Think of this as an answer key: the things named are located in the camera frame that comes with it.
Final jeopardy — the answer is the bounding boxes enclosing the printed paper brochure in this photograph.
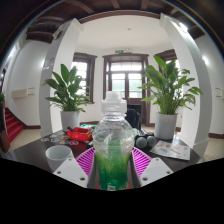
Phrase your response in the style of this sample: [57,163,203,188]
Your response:
[149,139,192,162]

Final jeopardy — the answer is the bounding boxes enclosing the black chair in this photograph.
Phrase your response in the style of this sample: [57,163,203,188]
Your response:
[125,103,143,130]

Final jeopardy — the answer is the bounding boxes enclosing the brown wooden glazed door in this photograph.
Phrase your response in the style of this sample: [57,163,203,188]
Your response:
[102,53,150,126]

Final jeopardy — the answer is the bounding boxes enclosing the white wall radiator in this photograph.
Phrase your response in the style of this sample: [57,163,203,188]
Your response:
[11,87,36,99]
[215,87,224,100]

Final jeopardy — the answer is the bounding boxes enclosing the grey round headphones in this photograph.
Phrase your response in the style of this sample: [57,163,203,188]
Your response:
[134,134,157,149]

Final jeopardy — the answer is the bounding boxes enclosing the glowing wall lamp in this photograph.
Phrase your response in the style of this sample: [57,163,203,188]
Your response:
[201,54,211,66]

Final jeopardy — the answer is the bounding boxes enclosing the large potted plant, white pot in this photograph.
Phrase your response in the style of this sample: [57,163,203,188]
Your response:
[138,54,204,140]

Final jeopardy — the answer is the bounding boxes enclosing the clear bottle with green drink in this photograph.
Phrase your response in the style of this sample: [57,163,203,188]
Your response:
[92,90,136,192]

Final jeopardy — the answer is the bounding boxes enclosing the white cup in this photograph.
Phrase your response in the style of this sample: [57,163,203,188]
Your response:
[45,144,75,173]

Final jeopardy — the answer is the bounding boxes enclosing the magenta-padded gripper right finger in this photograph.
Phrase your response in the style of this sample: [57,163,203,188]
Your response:
[128,146,174,188]

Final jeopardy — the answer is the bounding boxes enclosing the brown framed window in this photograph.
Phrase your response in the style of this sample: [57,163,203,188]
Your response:
[71,52,98,104]
[154,49,178,71]

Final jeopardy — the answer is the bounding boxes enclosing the red plastic box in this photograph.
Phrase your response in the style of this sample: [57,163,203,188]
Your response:
[66,126,94,143]

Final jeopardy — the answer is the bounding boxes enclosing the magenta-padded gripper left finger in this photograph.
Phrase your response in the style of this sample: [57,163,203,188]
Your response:
[53,147,100,189]

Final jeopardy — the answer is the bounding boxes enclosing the red carpeted staircase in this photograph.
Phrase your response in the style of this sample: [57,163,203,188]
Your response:
[3,107,26,144]

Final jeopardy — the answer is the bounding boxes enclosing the small potted plant, white pot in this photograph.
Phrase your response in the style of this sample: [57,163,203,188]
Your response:
[43,63,91,133]

